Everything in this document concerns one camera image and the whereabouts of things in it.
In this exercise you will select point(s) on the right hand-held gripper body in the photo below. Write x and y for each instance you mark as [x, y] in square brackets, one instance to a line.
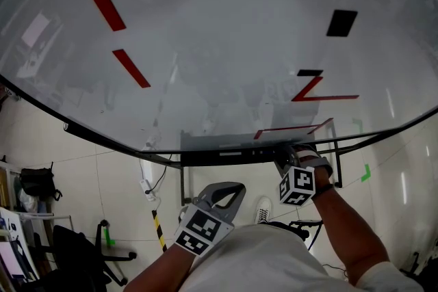
[297, 185]

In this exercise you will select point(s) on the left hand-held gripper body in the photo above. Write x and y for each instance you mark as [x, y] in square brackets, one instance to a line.
[205, 225]

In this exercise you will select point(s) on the white whiteboard marker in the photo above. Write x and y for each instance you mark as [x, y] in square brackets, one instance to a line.
[230, 154]

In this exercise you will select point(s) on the person's left forearm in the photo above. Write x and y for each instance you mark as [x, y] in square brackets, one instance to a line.
[161, 270]

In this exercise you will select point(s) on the person's right forearm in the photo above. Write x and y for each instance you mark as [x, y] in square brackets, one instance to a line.
[342, 225]

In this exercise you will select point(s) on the black whiteboard pen tray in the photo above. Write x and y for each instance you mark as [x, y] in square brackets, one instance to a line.
[205, 160]

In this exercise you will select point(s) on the large glossy whiteboard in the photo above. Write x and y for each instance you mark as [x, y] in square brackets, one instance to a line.
[219, 44]

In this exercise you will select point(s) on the person's right hand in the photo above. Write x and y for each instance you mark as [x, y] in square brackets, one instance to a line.
[316, 162]

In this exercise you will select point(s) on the person's white shoe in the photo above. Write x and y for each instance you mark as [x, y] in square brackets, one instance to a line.
[263, 210]

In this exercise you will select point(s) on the black wheeled base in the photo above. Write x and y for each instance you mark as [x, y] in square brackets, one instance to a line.
[304, 229]

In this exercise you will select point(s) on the white power adapter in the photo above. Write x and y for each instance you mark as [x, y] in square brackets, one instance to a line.
[146, 188]

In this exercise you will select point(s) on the person's white shirt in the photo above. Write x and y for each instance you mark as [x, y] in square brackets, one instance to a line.
[267, 263]

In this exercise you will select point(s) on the green floor tape mark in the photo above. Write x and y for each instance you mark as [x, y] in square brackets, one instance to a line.
[109, 238]

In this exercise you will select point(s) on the thin black magnetic strip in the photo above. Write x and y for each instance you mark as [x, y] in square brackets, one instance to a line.
[309, 72]

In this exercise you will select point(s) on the black office chair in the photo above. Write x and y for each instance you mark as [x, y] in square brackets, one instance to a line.
[73, 249]

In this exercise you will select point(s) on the large black magnetic rectangle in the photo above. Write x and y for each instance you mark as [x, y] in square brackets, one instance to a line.
[341, 23]

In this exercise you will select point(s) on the white shelf rack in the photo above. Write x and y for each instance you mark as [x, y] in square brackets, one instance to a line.
[34, 217]

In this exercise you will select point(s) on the black bag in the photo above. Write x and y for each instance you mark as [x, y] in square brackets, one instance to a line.
[37, 181]

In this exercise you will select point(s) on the short red magnetic strip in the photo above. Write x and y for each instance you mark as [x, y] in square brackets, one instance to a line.
[131, 68]

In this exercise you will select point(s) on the stack of papers and boards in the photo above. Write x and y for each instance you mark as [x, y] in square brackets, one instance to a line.
[13, 249]

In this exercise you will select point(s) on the black whiteboard stand frame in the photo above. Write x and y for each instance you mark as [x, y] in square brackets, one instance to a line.
[338, 167]

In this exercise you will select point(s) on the yellow black striped post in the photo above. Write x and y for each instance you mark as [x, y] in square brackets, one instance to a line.
[159, 232]

